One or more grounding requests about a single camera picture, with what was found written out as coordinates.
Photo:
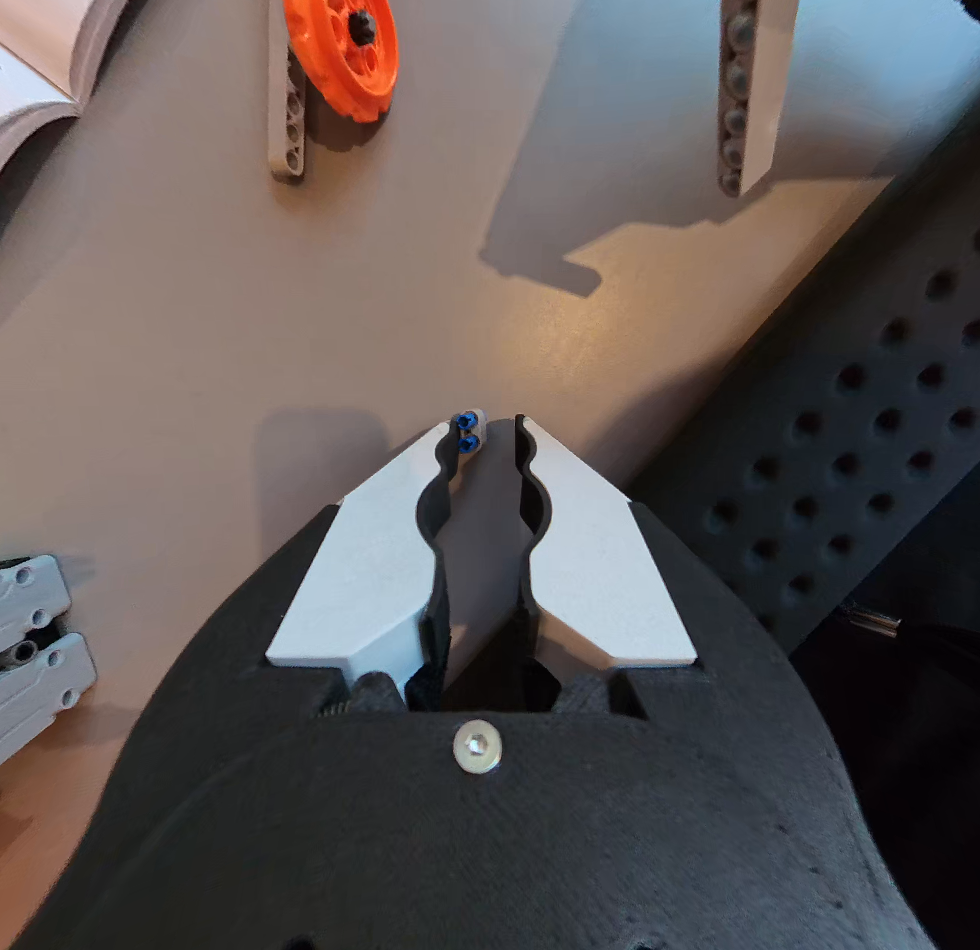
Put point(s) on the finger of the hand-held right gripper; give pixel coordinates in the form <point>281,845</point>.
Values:
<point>777,62</point>

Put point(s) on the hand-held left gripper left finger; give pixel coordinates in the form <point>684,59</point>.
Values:
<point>360,583</point>

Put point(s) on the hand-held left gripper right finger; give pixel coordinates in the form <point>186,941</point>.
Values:
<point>605,583</point>

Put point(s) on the grey beam with blue pins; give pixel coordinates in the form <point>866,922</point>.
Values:
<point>476,432</point>

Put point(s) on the grey desk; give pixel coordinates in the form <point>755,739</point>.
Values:
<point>230,315</point>

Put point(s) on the black perforated mat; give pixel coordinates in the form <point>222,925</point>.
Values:
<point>842,429</point>

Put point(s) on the grey block robot model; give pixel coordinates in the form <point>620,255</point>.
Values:
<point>38,682</point>

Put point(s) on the orange wheel beam assembly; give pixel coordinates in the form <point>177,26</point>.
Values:
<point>337,39</point>

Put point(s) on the open white instruction booklet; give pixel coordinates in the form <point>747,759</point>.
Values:
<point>46,16</point>

